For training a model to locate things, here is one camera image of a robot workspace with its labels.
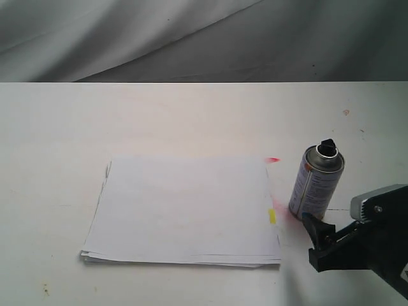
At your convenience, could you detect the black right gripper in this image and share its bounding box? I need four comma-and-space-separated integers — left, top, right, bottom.
302, 184, 408, 290

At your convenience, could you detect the silver spray paint can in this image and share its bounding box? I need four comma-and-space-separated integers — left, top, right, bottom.
289, 138, 345, 220

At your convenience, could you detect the yellow sticky tab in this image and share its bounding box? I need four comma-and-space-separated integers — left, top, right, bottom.
268, 208, 276, 224

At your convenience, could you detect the white paper stack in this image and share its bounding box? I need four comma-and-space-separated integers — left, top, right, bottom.
81, 156, 281, 266

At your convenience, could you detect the white backdrop cloth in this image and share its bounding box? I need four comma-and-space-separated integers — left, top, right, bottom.
1, 1, 407, 82

